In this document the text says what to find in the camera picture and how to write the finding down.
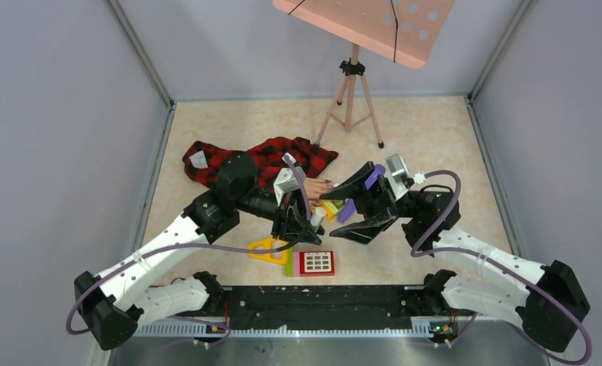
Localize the yellow triangle toy piece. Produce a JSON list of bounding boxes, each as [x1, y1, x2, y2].
[[247, 238, 290, 265]]

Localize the purple toy microphone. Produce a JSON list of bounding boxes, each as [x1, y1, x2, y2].
[[337, 164, 386, 223]]

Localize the red window toy block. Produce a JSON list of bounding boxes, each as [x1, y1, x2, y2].
[[291, 251, 335, 277]]

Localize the pink perforated stand tray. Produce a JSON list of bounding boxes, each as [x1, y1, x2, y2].
[[272, 0, 455, 69]]

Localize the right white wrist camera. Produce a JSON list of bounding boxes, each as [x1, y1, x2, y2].
[[384, 153, 427, 201]]

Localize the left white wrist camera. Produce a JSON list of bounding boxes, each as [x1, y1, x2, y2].
[[273, 152, 303, 204]]

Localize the red black plaid shirt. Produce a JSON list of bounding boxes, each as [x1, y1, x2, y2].
[[182, 136, 339, 188]]

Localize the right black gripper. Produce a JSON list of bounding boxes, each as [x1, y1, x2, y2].
[[320, 162, 421, 244]]

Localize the nail polish bottle grey cap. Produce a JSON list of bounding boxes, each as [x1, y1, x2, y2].
[[309, 207, 327, 229]]

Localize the pink music stand tripod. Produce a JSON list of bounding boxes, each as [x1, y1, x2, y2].
[[315, 43, 386, 149]]

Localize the mannequin hand with painted nails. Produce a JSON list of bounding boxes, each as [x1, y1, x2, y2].
[[303, 178, 334, 201]]

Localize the green toy plate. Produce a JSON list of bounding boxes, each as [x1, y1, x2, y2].
[[284, 249, 295, 278]]

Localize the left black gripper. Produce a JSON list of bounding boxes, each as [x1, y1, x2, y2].
[[235, 184, 325, 244]]

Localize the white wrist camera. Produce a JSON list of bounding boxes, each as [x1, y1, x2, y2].
[[384, 153, 427, 201], [273, 152, 303, 204]]

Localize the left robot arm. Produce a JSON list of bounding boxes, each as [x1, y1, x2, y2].
[[66, 154, 324, 351]]

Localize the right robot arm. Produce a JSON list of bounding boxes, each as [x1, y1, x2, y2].
[[322, 156, 592, 353]]

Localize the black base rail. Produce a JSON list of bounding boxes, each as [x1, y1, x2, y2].
[[204, 285, 450, 331]]

